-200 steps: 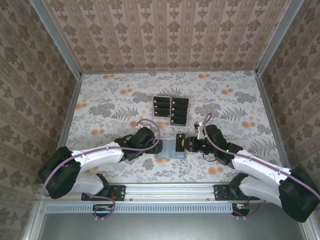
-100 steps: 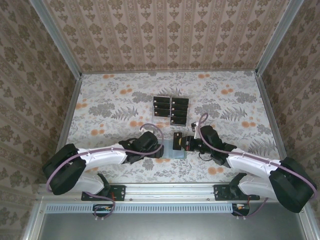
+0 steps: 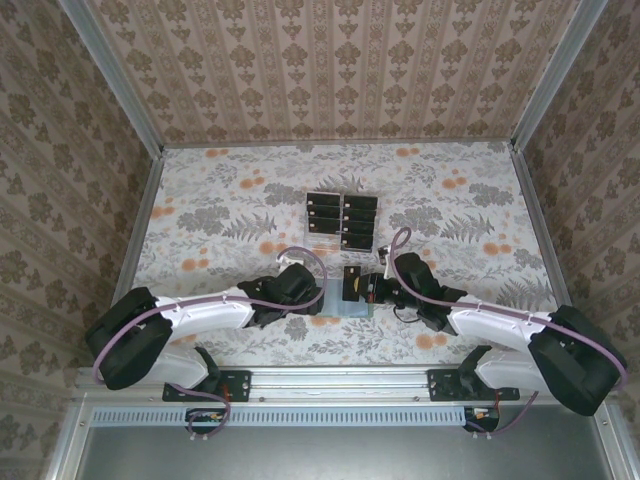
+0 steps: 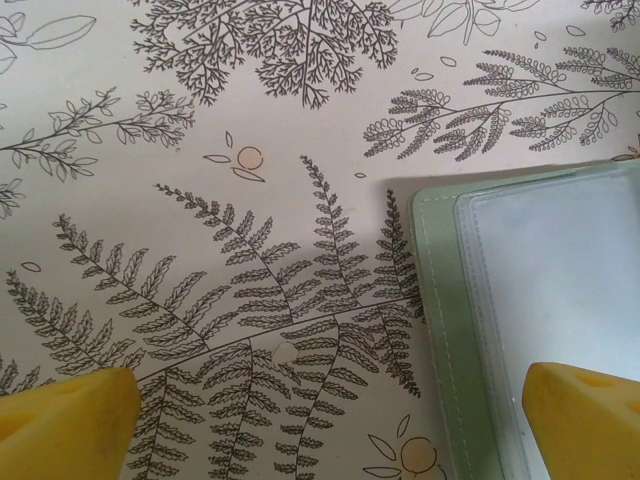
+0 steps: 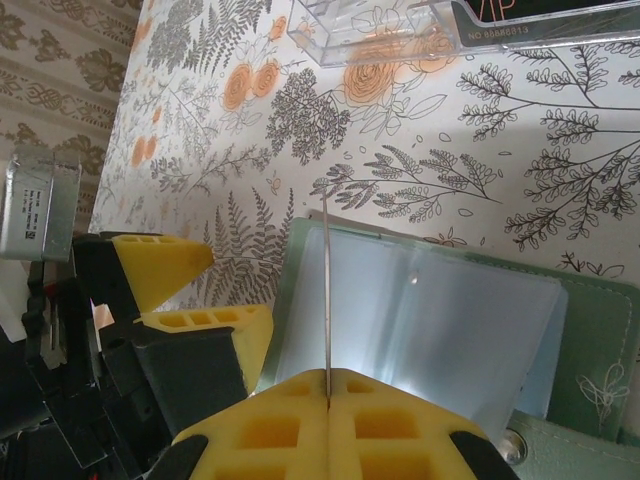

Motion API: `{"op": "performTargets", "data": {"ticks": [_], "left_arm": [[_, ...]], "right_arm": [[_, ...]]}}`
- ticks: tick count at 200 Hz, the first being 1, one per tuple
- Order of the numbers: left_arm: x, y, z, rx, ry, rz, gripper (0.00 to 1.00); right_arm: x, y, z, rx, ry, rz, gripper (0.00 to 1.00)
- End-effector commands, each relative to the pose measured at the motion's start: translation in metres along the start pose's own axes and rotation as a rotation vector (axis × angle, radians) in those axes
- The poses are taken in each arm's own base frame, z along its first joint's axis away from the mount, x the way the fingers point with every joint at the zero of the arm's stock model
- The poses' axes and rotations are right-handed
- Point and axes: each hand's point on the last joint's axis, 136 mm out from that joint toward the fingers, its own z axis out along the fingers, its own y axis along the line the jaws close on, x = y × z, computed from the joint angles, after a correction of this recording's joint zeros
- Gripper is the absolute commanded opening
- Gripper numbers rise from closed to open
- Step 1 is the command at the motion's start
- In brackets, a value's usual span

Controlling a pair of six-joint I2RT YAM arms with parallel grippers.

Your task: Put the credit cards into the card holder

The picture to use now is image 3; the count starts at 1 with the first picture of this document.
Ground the grey slotted cable duct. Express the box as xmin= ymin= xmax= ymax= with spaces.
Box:
xmin=92 ymin=405 xmax=501 ymax=428

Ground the clear acrylic card stand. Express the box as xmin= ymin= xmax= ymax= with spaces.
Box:
xmin=302 ymin=190 xmax=381 ymax=255

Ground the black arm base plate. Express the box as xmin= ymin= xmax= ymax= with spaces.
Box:
xmin=428 ymin=368 xmax=521 ymax=403
xmin=162 ymin=369 xmax=251 ymax=403

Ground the grey metal sheet panel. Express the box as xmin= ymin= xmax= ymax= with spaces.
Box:
xmin=74 ymin=424 xmax=616 ymax=480

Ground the green card holder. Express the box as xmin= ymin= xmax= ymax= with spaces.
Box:
xmin=319 ymin=279 xmax=375 ymax=317

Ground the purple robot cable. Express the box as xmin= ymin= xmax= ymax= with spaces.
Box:
xmin=92 ymin=245 xmax=329 ymax=444
xmin=390 ymin=227 xmax=630 ymax=442

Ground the aluminium table side rail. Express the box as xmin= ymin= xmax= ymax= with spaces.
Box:
xmin=93 ymin=149 xmax=166 ymax=369
xmin=514 ymin=148 xmax=592 ymax=365

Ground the aluminium frame post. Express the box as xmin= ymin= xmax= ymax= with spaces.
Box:
xmin=510 ymin=0 xmax=610 ymax=151
xmin=58 ymin=0 xmax=166 ymax=157

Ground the black cable connector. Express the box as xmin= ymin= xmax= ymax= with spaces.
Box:
xmin=463 ymin=406 xmax=501 ymax=434
xmin=185 ymin=408 xmax=226 ymax=435

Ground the aluminium mounting rail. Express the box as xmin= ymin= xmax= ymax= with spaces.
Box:
xmin=73 ymin=363 xmax=615 ymax=401

